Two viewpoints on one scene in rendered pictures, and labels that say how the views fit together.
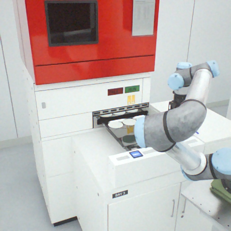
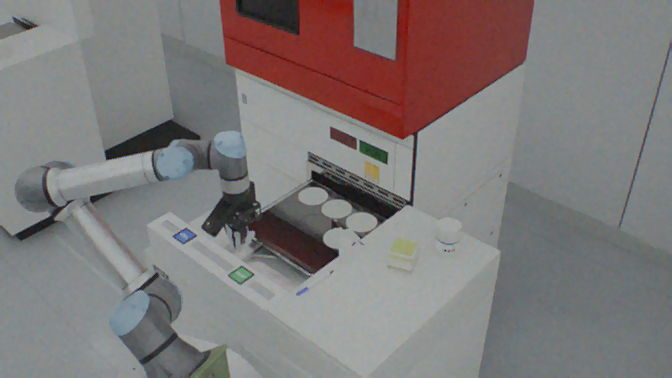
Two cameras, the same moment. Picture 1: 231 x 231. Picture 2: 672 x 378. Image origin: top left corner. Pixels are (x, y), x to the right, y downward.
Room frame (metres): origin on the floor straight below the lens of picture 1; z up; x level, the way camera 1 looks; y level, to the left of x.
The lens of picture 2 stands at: (0.99, -1.75, 2.28)
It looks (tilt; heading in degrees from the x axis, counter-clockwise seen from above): 35 degrees down; 67
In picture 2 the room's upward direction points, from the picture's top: 1 degrees counter-clockwise
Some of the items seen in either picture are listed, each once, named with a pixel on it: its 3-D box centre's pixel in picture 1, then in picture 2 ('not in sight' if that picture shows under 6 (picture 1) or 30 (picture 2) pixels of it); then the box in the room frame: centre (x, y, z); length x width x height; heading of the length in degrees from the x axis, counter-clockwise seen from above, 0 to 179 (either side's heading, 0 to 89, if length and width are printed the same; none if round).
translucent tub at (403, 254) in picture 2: not in sight; (403, 255); (1.74, -0.50, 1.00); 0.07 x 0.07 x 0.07; 44
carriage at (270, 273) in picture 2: not in sight; (258, 276); (1.37, -0.26, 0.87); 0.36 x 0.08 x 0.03; 114
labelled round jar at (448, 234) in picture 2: not in sight; (448, 237); (1.89, -0.49, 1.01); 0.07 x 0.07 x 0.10
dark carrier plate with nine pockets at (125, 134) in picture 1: (136, 128); (314, 224); (1.61, -0.14, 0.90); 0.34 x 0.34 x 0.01; 24
